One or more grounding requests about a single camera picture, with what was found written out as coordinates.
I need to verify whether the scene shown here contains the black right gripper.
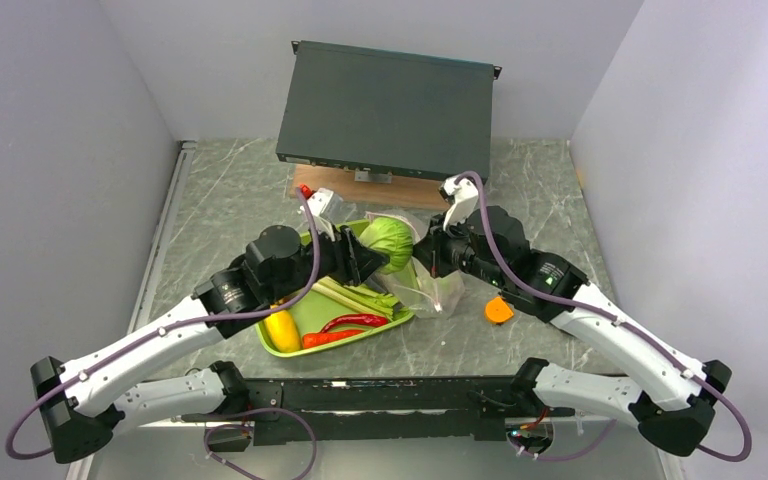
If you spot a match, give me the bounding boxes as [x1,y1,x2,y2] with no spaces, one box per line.
[409,209,508,289]

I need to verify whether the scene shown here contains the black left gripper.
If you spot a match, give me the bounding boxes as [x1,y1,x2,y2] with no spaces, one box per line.
[267,216,389,303]

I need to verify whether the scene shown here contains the green cabbage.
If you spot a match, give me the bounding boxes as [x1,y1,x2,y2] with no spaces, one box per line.
[359,217,413,274]

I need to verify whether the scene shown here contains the clear pink zip top bag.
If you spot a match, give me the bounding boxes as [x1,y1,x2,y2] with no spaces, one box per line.
[366,210,465,319]

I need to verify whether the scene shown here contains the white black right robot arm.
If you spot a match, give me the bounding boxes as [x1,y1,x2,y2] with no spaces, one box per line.
[413,206,731,457]

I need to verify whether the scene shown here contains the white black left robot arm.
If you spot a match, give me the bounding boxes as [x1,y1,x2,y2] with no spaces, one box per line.
[30,225,390,464]

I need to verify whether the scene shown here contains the green celery stalks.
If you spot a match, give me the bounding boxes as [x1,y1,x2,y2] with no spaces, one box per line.
[313,277,401,320]

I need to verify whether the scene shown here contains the wooden board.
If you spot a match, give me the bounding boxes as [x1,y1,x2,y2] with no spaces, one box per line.
[287,165,449,211]

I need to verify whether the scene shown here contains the green plastic tray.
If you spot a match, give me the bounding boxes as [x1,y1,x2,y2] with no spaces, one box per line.
[256,220,414,358]

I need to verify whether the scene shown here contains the orange pumpkin slice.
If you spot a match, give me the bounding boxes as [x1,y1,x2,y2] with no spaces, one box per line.
[483,296,515,325]

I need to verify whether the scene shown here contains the orange red chili pepper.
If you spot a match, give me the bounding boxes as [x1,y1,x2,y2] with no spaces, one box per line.
[302,329,365,349]

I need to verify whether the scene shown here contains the yellow bell pepper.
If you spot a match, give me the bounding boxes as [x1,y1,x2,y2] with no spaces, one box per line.
[263,309,302,353]

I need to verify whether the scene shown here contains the dark grey rack device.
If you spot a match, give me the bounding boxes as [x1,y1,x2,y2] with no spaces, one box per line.
[276,40,501,181]

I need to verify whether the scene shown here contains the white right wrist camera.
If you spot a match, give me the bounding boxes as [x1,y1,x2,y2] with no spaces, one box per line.
[440,176,479,229]

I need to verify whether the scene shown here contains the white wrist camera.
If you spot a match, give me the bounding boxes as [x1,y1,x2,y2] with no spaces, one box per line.
[440,176,479,229]
[299,184,343,241]

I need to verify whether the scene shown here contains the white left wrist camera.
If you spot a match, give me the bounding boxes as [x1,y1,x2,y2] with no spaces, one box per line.
[299,184,343,241]

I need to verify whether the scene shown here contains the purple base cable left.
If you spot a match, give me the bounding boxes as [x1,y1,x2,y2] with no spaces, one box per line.
[202,405,320,480]

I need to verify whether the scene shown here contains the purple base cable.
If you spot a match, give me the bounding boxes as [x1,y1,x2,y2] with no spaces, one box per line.
[509,417,617,464]
[202,405,320,480]

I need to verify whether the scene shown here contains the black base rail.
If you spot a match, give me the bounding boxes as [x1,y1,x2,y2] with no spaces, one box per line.
[181,375,572,446]

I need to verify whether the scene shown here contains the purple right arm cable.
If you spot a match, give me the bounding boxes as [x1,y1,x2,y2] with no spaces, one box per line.
[453,170,753,463]

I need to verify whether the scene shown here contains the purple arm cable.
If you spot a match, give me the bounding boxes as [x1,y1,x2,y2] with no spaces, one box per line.
[453,170,753,463]
[4,188,322,460]

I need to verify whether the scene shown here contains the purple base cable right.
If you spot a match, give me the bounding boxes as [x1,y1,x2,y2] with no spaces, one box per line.
[509,417,617,464]

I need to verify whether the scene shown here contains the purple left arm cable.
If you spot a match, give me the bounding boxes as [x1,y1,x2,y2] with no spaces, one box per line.
[4,188,322,460]

